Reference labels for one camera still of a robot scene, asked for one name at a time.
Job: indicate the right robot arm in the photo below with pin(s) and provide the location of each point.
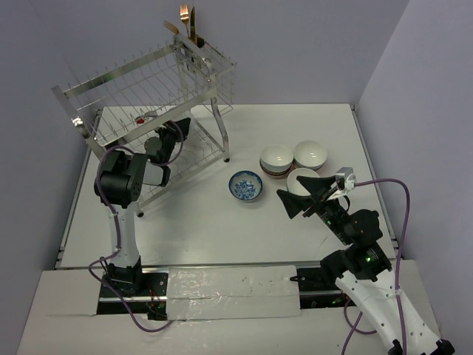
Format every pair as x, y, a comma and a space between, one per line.
362, 271

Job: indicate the white bowl front stack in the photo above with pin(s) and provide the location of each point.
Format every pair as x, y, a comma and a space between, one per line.
294, 186

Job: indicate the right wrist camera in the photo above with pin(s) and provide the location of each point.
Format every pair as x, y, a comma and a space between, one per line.
345, 180

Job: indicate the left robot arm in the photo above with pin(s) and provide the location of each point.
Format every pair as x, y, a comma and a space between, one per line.
118, 183

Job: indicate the gold fork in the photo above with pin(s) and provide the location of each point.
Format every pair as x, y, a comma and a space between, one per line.
185, 17

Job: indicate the white bowl dark band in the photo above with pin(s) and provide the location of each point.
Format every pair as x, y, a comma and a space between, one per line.
186, 125

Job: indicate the white bowl orange stack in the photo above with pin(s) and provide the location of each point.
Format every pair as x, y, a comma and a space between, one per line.
310, 154

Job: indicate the black mounting rail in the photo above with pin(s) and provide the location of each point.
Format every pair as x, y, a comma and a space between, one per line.
315, 291

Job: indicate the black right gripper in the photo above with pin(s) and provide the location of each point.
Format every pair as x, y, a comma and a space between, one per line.
295, 203

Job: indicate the taped white cover sheet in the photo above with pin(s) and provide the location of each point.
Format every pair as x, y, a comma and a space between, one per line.
232, 293

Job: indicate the perforated steel cutlery holder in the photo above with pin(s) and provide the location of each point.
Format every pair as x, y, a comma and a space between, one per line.
190, 56

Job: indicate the gold knife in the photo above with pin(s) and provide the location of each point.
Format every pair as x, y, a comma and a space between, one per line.
193, 35

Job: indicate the white bowl brown pattern stack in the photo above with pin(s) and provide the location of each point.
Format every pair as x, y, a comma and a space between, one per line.
276, 160

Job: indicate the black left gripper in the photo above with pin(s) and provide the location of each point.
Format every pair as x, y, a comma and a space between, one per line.
171, 132

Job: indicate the stainless steel dish rack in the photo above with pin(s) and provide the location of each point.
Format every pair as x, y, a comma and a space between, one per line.
103, 109

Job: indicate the blue floral bowl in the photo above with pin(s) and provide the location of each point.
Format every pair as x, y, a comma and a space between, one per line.
245, 185

